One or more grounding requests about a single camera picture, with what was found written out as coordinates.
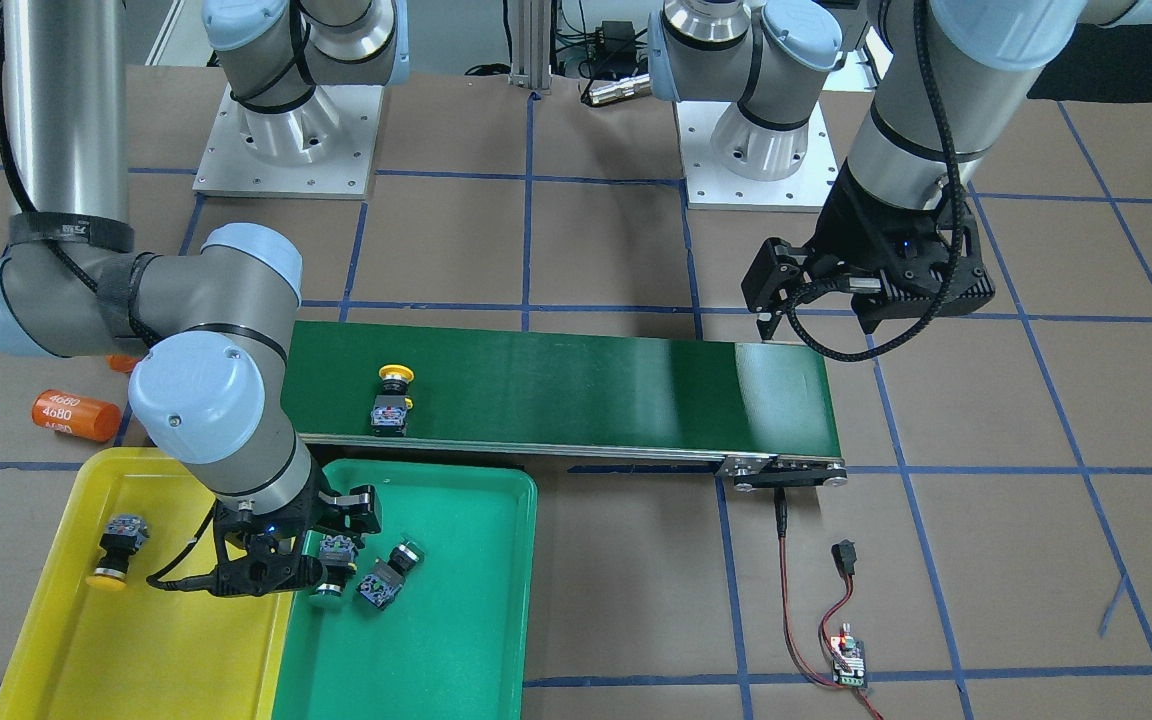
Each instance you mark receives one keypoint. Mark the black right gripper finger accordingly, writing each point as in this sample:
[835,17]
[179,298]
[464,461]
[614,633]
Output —
[354,515]

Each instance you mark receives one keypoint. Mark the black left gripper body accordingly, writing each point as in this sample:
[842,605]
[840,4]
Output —
[854,222]

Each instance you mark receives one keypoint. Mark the yellow push button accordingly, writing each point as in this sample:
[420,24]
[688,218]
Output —
[390,409]
[122,537]

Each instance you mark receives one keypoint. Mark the yellow push button bottom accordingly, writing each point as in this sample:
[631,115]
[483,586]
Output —
[390,409]

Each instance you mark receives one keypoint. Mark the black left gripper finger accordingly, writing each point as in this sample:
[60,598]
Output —
[779,269]

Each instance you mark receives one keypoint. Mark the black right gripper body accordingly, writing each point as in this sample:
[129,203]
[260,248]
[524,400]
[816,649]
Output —
[308,508]

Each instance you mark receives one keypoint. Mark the green push button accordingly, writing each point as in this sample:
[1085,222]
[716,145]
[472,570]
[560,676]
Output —
[338,556]
[381,585]

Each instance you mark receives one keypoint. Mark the aluminium frame post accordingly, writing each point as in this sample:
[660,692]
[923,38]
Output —
[530,44]

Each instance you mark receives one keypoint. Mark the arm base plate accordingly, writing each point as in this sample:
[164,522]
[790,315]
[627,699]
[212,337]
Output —
[323,150]
[711,185]

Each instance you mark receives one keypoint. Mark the green plastic tray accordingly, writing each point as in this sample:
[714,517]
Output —
[452,645]

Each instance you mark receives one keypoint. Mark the small motor controller board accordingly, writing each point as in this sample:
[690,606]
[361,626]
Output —
[848,661]

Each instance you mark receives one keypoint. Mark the black power adapter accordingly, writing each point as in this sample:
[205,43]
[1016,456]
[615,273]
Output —
[616,41]

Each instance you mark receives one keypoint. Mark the orange cylinder with 4680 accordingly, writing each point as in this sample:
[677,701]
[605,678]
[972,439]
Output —
[76,415]

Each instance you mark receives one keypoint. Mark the green conveyor belt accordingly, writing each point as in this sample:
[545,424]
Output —
[761,412]

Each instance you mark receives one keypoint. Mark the plain orange cylinder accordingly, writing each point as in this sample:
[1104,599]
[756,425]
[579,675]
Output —
[122,364]

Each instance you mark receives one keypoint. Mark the yellow push button top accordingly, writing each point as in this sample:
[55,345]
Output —
[122,537]

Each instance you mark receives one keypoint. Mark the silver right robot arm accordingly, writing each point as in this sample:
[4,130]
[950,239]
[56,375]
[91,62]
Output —
[211,332]

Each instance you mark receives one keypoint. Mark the yellow plastic tray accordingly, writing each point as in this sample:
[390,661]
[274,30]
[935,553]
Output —
[138,653]

